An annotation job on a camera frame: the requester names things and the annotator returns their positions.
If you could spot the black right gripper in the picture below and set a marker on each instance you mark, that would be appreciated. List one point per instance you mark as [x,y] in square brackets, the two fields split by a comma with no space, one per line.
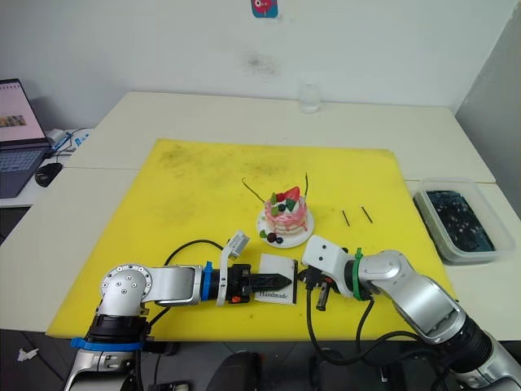
[315,277]

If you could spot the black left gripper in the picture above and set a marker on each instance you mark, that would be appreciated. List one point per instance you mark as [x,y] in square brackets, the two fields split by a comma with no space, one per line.
[238,281]

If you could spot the white Handmade matchbox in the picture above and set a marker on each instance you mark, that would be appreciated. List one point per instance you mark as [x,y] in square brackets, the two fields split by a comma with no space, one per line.
[272,264]

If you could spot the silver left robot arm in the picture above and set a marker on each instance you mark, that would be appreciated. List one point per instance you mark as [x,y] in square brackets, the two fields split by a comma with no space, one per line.
[171,283]

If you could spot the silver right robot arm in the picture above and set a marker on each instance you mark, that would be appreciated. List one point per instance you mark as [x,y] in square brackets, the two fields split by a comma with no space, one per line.
[411,287]

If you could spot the pink fruit-topped cake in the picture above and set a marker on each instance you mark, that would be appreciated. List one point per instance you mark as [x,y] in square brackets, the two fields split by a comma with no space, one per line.
[287,213]

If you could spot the dark match stick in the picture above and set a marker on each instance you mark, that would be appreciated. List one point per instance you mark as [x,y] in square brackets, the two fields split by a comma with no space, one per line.
[346,218]
[366,214]

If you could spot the white round plate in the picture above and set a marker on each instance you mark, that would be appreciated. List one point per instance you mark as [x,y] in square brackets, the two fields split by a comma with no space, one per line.
[285,241]

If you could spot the thin dark curved candle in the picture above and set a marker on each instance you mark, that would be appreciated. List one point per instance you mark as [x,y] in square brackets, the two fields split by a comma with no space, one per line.
[254,191]

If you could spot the thin dark straight candle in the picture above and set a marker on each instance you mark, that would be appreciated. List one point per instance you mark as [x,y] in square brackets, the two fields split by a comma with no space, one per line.
[306,183]

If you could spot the yellow table mat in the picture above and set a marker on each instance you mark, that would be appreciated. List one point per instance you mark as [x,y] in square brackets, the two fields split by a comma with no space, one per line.
[203,195]

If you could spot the clear plastic water container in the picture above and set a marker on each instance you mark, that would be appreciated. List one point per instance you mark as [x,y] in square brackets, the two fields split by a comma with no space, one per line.
[460,220]

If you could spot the clear drinking glass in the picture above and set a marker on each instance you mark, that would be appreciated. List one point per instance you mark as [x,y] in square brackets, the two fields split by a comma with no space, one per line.
[309,97]

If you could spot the black computer mouse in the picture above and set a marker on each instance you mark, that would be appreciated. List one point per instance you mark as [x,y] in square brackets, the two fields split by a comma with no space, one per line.
[48,173]

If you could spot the crumpled white tissue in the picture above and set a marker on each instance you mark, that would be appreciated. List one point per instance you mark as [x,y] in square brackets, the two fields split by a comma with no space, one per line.
[26,355]

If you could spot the small white box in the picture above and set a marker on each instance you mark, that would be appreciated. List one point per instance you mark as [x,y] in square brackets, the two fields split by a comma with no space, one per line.
[55,134]

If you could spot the grey open laptop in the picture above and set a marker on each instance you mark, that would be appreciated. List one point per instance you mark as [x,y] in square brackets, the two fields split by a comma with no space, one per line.
[18,155]

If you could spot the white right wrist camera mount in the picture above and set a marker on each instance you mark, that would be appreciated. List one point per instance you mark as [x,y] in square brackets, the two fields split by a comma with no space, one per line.
[323,254]

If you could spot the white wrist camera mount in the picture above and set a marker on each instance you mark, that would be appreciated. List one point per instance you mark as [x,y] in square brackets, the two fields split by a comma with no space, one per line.
[323,254]
[235,244]

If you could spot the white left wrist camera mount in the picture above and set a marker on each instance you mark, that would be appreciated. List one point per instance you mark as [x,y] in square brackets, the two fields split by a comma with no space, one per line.
[235,244]

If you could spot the colourful wall sticker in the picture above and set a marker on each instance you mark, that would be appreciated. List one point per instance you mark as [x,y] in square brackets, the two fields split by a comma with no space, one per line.
[264,8]

